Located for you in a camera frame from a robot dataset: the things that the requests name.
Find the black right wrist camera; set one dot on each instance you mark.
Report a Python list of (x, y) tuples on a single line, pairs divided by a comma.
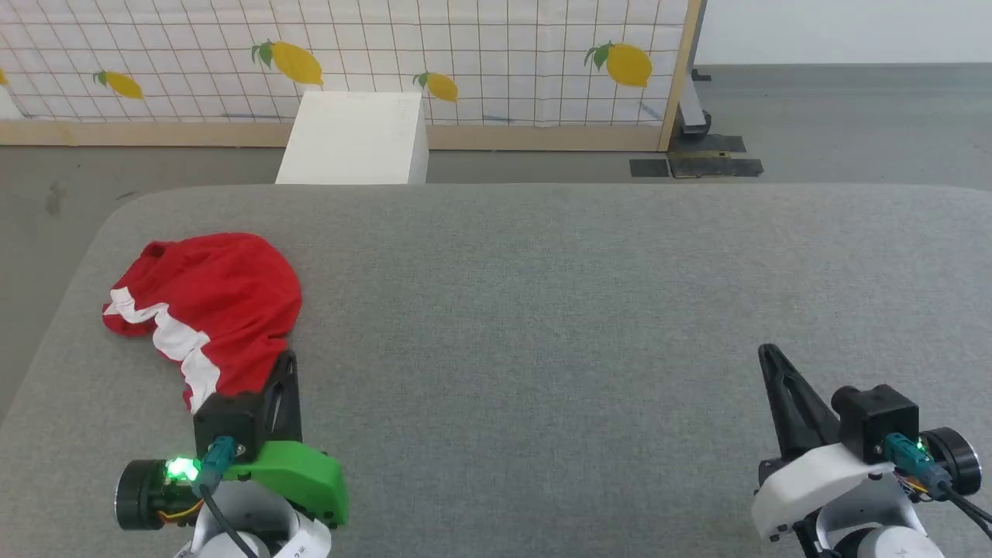
[(876, 415)]

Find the grey fabric sofa seat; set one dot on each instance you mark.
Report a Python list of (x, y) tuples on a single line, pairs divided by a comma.
[(542, 310)]

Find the white rectangular box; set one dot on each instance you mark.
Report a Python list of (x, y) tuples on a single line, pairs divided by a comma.
[(353, 139)]

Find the red garment with white stripe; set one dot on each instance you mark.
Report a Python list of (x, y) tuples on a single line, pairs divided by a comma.
[(225, 294)]

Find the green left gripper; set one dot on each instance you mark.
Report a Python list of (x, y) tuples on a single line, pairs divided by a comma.
[(306, 477)]

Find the small black floor patch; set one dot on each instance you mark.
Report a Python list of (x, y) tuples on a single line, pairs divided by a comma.
[(649, 168)]

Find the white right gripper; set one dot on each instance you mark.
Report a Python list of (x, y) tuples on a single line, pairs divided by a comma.
[(814, 484)]

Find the lemon print screen, wooden frame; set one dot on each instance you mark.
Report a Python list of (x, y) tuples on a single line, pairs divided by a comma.
[(480, 46)]

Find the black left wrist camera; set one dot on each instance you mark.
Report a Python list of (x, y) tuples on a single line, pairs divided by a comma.
[(229, 422)]

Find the grey metal screen foot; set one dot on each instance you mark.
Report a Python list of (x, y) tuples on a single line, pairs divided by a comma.
[(692, 116)]

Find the white paper label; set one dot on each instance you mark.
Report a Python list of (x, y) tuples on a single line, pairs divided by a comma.
[(304, 542)]

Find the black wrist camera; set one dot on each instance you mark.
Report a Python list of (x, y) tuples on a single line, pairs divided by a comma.
[(876, 415), (229, 422)]

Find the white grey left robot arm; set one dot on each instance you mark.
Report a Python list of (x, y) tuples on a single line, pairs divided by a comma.
[(248, 519)]

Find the large black floor patch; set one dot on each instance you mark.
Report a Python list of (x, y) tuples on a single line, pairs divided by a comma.
[(713, 167)]

